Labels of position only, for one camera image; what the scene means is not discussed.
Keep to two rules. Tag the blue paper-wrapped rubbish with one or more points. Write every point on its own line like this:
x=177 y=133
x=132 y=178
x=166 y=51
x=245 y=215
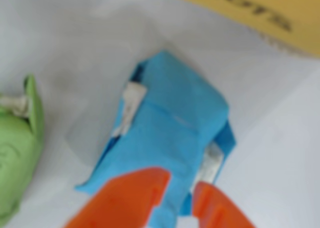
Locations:
x=170 y=128

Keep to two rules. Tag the green paper-wrapped rubbish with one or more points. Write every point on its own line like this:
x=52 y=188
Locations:
x=17 y=148

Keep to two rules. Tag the yellow welcome paper sign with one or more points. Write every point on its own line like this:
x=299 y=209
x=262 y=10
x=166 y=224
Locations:
x=250 y=11

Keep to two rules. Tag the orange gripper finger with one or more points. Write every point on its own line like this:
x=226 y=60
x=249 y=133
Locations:
x=217 y=208
x=120 y=200

